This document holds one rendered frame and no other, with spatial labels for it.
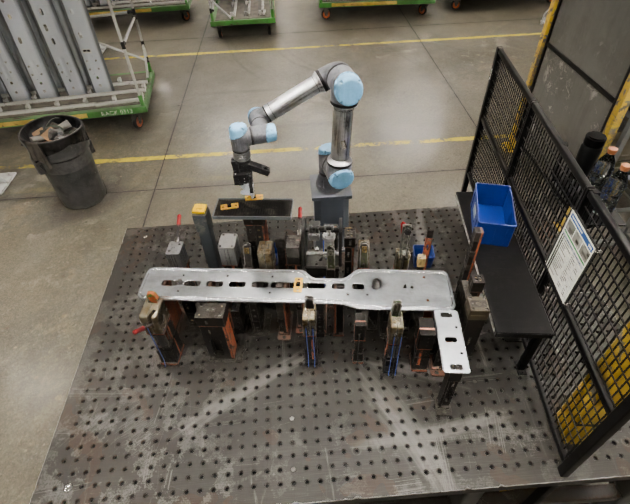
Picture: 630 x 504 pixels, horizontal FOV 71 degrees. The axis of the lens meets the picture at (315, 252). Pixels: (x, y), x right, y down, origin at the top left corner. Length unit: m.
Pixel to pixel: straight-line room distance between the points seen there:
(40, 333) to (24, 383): 0.38
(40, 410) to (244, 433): 1.60
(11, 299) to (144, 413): 2.09
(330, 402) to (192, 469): 0.60
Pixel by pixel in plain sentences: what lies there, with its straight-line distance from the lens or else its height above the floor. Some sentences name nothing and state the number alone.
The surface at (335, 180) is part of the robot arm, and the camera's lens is 2.05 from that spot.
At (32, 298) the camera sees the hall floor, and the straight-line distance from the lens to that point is 3.88.
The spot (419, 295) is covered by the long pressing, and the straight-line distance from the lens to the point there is 1.94.
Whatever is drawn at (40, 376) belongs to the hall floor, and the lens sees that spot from 3.38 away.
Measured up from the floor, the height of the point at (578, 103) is 0.86.
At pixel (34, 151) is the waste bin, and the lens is 4.20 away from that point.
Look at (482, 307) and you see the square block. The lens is 1.89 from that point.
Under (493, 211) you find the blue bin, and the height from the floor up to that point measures 1.03.
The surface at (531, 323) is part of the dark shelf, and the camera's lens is 1.94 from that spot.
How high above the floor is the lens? 2.47
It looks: 45 degrees down
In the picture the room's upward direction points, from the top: 3 degrees counter-clockwise
